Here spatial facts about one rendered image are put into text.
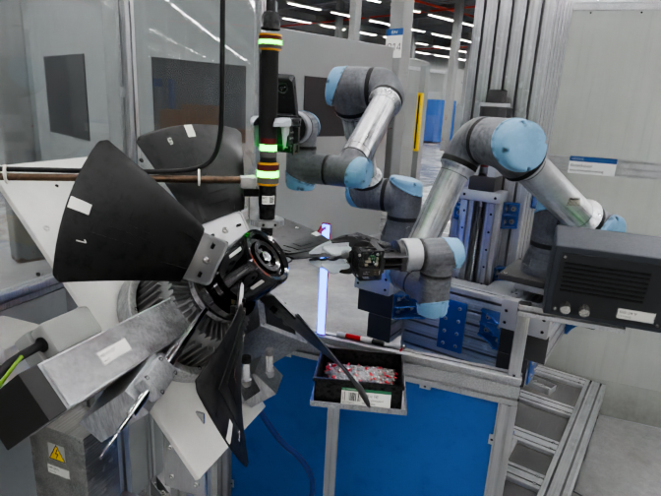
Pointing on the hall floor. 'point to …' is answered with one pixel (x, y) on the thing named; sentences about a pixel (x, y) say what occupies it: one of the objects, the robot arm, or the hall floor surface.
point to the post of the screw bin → (330, 452)
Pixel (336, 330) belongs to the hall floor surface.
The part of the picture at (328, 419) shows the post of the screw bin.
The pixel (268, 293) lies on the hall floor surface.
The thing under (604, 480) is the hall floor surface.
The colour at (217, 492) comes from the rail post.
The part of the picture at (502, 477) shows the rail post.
